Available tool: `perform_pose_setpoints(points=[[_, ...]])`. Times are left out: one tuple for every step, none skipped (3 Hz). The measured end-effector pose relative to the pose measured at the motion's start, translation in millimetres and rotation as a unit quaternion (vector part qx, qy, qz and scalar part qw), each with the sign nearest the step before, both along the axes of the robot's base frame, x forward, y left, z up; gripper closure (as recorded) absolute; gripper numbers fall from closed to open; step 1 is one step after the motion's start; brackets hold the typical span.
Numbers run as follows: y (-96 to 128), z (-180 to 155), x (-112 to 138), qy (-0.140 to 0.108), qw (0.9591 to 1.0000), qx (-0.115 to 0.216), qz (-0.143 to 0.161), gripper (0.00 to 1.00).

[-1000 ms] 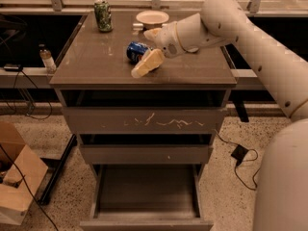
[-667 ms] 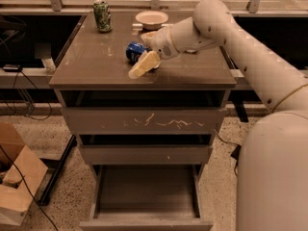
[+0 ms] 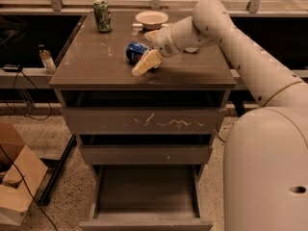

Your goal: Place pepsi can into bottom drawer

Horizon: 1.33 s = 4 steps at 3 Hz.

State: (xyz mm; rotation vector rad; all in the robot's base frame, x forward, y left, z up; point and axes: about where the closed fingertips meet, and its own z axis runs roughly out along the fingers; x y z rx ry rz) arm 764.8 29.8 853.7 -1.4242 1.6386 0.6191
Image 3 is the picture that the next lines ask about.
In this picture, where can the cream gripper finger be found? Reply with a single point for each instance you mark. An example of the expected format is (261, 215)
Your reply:
(149, 59)
(151, 35)

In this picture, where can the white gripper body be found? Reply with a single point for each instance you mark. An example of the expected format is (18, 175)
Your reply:
(164, 41)

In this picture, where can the blue pepsi can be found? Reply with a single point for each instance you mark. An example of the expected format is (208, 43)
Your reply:
(135, 50)

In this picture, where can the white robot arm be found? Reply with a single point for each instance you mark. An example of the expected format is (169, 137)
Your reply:
(265, 164)

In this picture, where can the green soda can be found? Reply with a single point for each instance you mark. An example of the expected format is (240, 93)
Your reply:
(102, 16)

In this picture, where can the grey drawer cabinet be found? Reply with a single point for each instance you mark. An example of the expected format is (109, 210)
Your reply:
(95, 73)

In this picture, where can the top drawer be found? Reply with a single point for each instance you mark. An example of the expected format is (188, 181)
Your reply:
(131, 121)

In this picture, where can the middle drawer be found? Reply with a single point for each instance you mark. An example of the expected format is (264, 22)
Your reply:
(132, 155)

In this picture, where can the open bottom drawer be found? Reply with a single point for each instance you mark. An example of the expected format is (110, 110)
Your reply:
(146, 198)

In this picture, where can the white bowl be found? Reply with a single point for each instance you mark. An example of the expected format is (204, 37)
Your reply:
(152, 20)

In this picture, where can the clear plastic water bottle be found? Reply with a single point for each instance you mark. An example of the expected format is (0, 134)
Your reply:
(191, 50)

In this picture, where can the small bottle on ledge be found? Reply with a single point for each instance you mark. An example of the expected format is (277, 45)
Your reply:
(46, 59)

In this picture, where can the black device on ledge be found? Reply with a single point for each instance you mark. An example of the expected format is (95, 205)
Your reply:
(12, 68)

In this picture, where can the black floor stand leg left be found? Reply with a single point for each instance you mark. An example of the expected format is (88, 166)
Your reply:
(56, 167)

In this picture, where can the cardboard box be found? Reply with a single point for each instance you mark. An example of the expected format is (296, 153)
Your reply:
(22, 172)

